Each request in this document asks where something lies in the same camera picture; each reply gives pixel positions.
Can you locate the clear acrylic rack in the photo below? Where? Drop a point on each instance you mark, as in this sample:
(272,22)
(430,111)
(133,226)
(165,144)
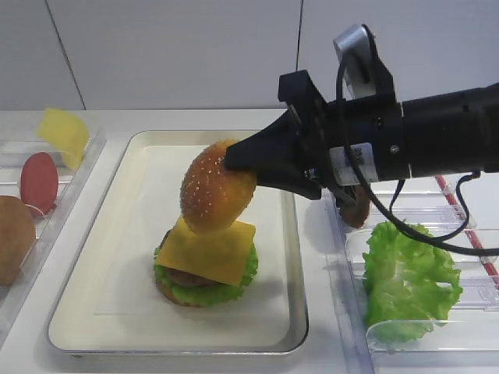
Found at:
(466,342)
(15,150)

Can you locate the green lettuce leaf in rack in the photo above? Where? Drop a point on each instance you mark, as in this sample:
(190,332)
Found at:
(409,285)

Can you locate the white tray liner paper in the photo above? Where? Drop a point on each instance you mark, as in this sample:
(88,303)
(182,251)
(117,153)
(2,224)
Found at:
(148,206)

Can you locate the green lettuce on burger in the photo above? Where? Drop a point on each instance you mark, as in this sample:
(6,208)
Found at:
(217,294)

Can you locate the red tomato slice in rack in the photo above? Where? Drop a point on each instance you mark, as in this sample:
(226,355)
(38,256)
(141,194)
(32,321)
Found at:
(39,184)

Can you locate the sesame top bun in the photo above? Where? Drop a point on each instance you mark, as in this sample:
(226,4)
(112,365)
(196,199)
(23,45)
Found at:
(212,197)

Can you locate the white metal tray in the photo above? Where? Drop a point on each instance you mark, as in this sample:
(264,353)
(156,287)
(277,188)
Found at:
(76,329)

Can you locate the yellow cheese slice on burger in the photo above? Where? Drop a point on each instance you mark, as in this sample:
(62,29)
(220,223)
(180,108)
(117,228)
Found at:
(218,256)

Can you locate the brown bun in left rack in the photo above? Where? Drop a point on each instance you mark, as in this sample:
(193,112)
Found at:
(17,236)

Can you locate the brown meat patty in rack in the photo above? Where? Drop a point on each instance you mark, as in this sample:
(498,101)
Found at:
(355,215)

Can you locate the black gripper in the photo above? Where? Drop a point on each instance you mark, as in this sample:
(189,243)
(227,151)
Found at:
(319,138)

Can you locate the brown meat patty on burger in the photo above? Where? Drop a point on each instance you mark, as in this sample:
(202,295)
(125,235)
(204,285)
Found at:
(171,276)

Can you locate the clear acrylic rack right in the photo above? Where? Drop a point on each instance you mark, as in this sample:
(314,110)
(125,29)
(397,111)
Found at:
(466,342)

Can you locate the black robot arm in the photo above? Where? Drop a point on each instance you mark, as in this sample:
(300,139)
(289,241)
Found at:
(450,133)

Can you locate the yellow cheese slice in rack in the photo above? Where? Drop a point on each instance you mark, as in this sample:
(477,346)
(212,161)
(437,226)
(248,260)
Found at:
(66,133)

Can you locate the bottom bun on tray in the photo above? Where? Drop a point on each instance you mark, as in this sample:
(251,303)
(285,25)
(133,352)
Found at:
(168,293)

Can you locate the clear acrylic rack left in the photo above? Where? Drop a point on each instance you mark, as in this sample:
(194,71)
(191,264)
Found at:
(15,150)

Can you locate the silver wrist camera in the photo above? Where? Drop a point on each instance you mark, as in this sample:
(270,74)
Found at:
(358,76)

